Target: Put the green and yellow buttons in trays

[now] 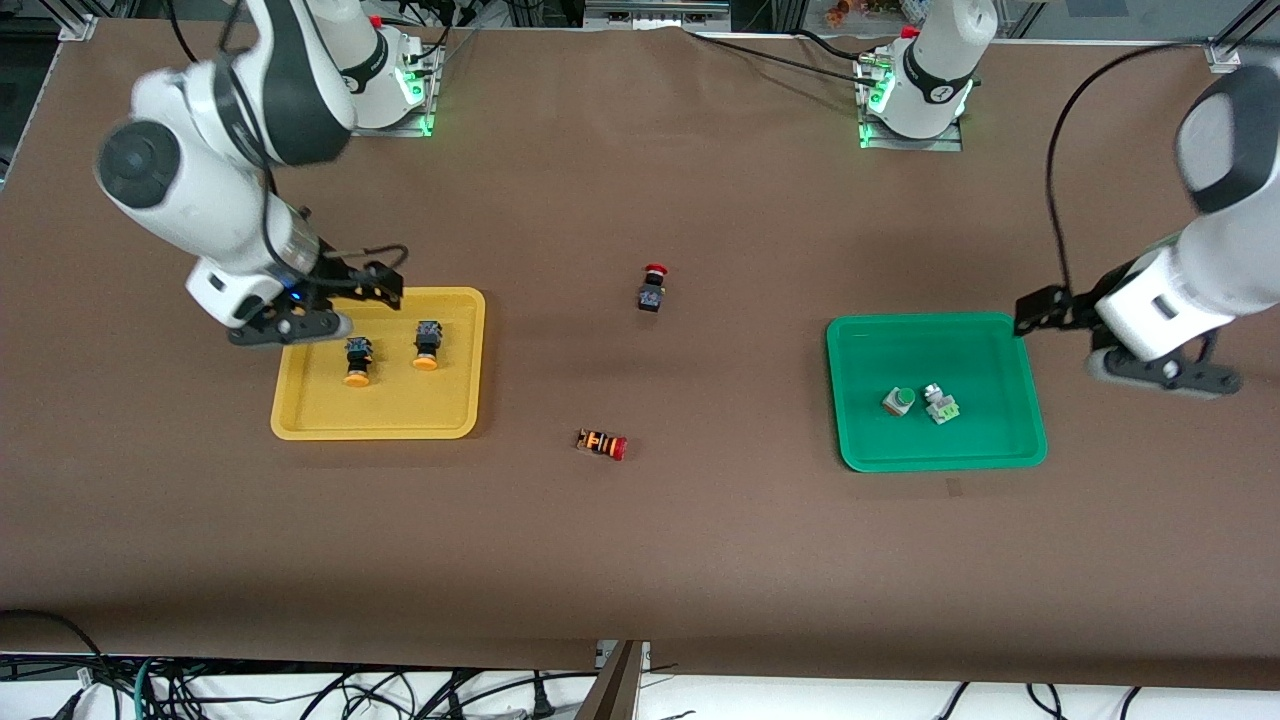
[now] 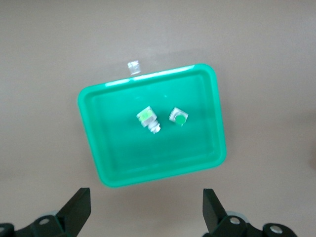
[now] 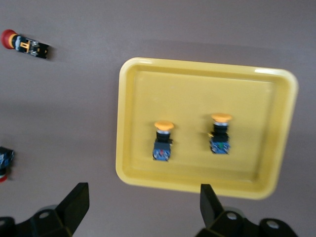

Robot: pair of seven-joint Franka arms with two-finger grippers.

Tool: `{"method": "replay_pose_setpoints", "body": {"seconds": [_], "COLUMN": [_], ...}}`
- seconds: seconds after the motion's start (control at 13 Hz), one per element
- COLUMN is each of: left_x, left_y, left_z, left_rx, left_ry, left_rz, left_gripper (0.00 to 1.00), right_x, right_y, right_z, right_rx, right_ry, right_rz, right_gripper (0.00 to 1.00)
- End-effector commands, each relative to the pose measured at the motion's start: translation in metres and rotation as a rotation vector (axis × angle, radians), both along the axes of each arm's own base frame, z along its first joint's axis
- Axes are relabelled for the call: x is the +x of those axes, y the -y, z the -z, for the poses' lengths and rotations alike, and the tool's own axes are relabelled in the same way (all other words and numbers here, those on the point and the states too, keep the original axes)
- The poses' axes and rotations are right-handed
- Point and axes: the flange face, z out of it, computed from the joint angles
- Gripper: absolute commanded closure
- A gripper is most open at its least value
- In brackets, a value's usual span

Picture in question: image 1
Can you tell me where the brown table cover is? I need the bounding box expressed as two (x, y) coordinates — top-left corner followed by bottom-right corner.
(0, 20), (1280, 691)

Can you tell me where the aluminium corner bracket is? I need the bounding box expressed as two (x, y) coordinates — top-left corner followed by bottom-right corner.
(55, 0), (101, 43)

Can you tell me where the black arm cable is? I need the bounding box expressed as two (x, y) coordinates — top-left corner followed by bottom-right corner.
(165, 0), (409, 291)
(1047, 40), (1221, 301)

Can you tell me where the yellow plastic tray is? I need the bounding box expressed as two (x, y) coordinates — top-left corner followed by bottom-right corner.
(270, 287), (487, 441)

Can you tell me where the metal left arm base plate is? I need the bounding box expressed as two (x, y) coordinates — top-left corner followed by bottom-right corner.
(858, 55), (964, 153)

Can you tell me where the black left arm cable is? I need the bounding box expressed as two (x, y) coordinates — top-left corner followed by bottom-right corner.
(1047, 40), (1221, 301)

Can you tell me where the green plastic tray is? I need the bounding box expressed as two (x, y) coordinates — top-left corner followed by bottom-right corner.
(826, 312), (1049, 473)

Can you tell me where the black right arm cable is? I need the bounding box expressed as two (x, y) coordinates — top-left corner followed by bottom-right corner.
(165, 0), (409, 291)

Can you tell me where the silver metal box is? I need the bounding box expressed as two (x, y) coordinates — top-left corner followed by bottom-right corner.
(585, 0), (731, 31)

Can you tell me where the long black table cable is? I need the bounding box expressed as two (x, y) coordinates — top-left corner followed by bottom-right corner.
(683, 28), (881, 89)

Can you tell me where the brown wooden beam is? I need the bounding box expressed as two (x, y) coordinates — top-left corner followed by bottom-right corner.
(575, 640), (646, 720)

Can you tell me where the aluminium frame profile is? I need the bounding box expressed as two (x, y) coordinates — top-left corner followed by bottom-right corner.
(1205, 0), (1280, 71)

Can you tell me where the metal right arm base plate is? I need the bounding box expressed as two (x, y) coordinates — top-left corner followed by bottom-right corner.
(330, 40), (441, 139)

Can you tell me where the black cable tangle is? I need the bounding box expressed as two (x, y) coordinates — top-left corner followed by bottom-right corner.
(150, 668), (601, 720)

